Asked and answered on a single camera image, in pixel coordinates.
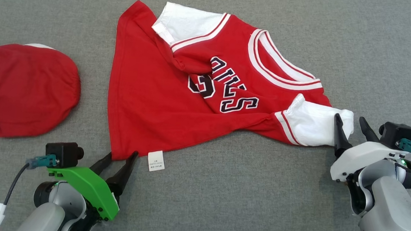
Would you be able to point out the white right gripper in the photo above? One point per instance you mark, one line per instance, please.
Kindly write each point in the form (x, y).
(361, 157)

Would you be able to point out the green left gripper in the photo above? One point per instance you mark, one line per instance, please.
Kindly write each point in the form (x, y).
(87, 187)

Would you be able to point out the red and white basketball jersey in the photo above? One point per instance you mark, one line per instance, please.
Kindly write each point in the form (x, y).
(147, 99)

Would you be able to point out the red shorts with white trim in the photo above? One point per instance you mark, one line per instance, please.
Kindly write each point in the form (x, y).
(25, 88)

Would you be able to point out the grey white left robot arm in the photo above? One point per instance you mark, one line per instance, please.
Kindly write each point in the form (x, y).
(42, 220)

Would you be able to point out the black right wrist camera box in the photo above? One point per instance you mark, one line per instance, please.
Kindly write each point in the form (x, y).
(397, 134)

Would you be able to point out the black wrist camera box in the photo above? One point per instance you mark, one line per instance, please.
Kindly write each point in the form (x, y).
(62, 153)
(397, 134)

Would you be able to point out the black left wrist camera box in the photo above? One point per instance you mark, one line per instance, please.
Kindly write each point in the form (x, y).
(62, 153)

